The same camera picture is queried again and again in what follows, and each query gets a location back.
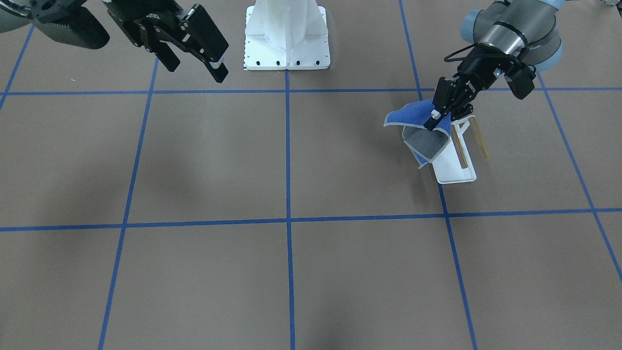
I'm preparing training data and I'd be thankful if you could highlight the braided black cable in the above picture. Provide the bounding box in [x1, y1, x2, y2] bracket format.
[443, 43, 516, 64]

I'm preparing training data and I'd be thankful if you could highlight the white rack upright bracket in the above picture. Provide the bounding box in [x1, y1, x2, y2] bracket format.
[451, 114, 475, 138]

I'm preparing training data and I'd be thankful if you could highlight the white towel rack base tray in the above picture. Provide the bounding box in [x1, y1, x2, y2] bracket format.
[432, 127, 477, 184]

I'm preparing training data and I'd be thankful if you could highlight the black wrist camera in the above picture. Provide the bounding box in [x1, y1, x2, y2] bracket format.
[504, 66, 536, 100]
[27, 0, 110, 50]

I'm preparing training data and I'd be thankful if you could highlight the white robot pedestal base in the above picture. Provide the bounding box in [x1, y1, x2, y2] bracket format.
[243, 0, 331, 70]

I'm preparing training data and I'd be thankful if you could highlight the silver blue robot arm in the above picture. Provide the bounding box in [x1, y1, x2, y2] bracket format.
[243, 0, 563, 129]
[1, 0, 229, 83]

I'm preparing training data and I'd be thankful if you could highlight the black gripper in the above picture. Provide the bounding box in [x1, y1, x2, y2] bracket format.
[103, 0, 229, 83]
[424, 44, 518, 131]

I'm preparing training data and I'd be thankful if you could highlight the blue microfibre towel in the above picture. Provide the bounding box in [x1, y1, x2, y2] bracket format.
[383, 98, 451, 169]

